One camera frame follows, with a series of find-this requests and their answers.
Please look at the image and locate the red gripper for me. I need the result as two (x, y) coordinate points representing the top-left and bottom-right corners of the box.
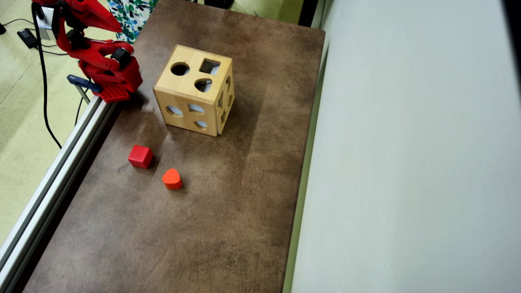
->
(55, 0), (124, 41)

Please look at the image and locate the red wooden cube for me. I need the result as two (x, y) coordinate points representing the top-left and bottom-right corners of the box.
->
(128, 144), (154, 169)

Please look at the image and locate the wooden shape sorter box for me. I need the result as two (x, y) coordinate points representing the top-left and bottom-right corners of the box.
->
(153, 44), (235, 137)

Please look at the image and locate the floral patterned cloth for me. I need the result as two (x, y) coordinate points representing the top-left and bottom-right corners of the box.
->
(107, 0), (159, 44)

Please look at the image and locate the blue table clamp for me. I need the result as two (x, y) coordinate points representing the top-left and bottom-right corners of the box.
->
(67, 74), (102, 104)

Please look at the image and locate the black power adapter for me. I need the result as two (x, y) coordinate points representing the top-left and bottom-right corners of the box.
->
(17, 28), (38, 49)

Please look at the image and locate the orange heart-shaped block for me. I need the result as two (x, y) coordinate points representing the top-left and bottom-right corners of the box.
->
(162, 168), (183, 190)

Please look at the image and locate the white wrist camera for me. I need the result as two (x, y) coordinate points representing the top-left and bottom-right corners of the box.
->
(39, 6), (57, 41)

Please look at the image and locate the thin black adapter cable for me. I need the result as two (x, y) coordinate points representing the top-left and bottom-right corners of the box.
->
(2, 18), (68, 56)

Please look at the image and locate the thick black camera cable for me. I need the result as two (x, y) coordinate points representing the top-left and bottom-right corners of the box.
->
(31, 2), (62, 149)

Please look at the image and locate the aluminium profile rail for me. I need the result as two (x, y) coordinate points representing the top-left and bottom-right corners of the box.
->
(0, 94), (118, 293)

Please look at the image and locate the black vertical post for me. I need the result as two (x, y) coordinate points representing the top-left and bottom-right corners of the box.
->
(298, 0), (319, 28)

